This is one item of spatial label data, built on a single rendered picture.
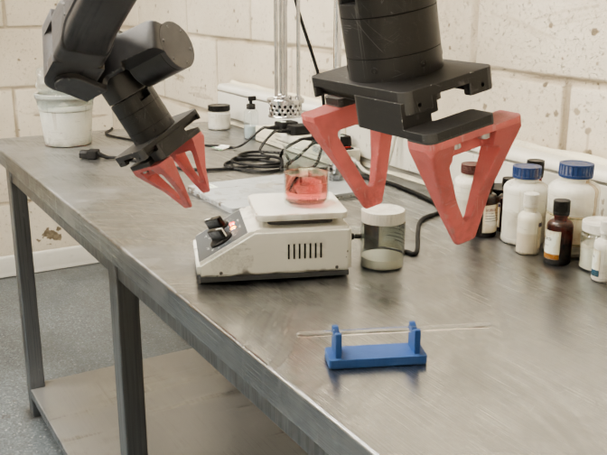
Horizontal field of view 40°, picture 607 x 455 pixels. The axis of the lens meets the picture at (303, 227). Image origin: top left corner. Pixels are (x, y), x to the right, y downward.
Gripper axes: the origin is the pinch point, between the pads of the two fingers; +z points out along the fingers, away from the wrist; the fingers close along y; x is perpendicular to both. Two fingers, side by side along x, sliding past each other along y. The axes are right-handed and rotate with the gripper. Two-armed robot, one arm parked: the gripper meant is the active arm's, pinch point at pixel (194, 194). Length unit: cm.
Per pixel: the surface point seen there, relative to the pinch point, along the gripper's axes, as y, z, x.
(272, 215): 4.1, 7.0, -6.3
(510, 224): 33.2, 30.1, -15.8
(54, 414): 1, 51, 115
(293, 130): 66, 19, 56
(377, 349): -9.2, 17.2, -28.1
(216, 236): -0.4, 6.2, 0.4
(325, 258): 6.1, 15.5, -8.6
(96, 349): 37, 62, 161
